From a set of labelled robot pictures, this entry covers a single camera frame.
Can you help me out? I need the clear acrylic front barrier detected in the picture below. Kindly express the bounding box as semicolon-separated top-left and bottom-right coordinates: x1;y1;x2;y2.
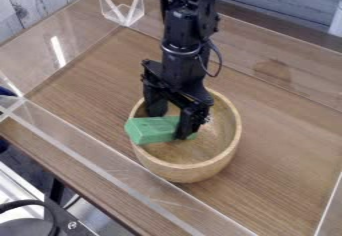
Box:
0;78;256;236

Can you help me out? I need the green rectangular block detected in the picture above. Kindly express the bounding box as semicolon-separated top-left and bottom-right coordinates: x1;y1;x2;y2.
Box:
123;114;199;147

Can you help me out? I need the blue object at left edge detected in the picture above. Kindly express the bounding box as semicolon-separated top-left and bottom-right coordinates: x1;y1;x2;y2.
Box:
0;86;17;96

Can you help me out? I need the clear acrylic corner bracket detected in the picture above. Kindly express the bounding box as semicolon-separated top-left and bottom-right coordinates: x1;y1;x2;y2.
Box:
99;0;144;27

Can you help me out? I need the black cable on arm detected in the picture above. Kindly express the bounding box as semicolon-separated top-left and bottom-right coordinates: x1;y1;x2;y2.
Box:
196;39;224;79

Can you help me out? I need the black metal table leg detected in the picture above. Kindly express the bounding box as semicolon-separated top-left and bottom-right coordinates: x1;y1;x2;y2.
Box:
49;179;65;205

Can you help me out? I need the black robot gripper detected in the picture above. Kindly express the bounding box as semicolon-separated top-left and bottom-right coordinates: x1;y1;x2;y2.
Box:
141;45;213;140

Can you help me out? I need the black cable lower left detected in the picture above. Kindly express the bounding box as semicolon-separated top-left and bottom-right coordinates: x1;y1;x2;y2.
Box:
0;199;61;236

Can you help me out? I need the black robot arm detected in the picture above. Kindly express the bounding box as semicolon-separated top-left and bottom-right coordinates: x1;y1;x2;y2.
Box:
141;0;220;139

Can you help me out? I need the white object at right edge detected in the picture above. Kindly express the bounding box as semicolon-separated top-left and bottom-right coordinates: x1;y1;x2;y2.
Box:
328;0;342;37

